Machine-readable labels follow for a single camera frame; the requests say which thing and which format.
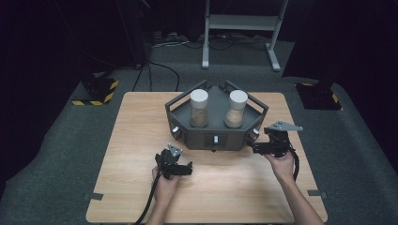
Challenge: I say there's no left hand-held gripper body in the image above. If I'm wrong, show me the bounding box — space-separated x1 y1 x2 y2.
154 142 185 181

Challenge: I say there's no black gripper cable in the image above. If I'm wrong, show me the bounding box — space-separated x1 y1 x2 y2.
287 145 301 183
133 171 164 225

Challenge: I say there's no grey tape piece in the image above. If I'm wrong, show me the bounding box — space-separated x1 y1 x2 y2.
307 189 329 200
83 191 104 202

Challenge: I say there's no black yellow striped base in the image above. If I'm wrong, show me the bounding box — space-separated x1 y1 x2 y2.
294 80 344 112
71 72 120 107

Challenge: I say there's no tangle of floor cables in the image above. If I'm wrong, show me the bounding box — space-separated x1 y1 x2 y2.
152 30 270 52

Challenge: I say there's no person's right hand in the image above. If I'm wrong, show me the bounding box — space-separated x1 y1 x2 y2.
263 151 297 185

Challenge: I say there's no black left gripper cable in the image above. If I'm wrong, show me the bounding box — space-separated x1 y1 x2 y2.
133 171 164 225

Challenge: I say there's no grey metal stand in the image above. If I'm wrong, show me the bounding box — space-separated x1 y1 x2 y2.
201 0 289 72

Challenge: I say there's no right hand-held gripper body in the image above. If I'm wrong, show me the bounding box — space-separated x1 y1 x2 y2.
263 120 304 158

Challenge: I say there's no white lid spice jar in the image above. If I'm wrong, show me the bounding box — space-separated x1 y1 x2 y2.
223 89 250 129
189 88 210 128

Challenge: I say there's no person's left hand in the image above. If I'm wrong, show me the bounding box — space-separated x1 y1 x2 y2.
151 165 183 204

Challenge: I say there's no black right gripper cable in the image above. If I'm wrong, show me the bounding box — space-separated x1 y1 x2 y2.
287 145 301 183

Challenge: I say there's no black floor cable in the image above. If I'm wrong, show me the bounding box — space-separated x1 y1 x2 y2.
130 60 181 93

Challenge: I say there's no dark grey corner rack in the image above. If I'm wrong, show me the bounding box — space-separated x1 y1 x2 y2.
164 79 270 153

